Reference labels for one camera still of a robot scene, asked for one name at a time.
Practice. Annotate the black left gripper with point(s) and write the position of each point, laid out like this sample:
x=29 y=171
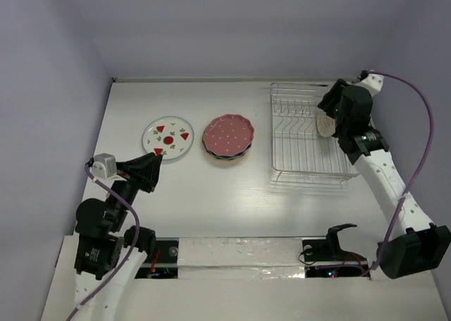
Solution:
x=141 y=170

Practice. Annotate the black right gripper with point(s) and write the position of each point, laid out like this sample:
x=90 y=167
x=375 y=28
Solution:
x=331 y=98

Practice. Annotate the pink plate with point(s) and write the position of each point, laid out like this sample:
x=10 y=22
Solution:
x=325 y=124

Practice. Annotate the white watermelon pattern plate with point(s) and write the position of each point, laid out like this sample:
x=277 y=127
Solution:
x=169 y=136

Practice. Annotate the maroon dotted plate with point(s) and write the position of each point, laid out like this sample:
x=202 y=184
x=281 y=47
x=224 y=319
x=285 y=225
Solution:
x=228 y=134

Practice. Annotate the blue dotted plate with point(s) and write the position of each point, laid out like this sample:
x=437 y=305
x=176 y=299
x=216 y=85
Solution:
x=228 y=158

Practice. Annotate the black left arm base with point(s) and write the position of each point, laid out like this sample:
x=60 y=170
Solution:
x=163 y=263

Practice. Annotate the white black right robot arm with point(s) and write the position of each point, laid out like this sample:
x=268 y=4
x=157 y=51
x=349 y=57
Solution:
x=413 y=243

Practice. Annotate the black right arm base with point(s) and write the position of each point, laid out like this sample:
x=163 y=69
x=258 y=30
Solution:
x=327 y=248

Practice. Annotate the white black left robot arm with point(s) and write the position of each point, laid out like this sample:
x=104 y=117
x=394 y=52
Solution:
x=112 y=244

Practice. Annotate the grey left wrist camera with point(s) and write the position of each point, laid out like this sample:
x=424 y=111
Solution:
x=103 y=166

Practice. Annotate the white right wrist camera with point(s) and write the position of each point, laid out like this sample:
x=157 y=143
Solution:
x=370 y=81

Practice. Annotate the clear wire dish rack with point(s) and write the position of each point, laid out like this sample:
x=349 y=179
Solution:
x=300 y=155

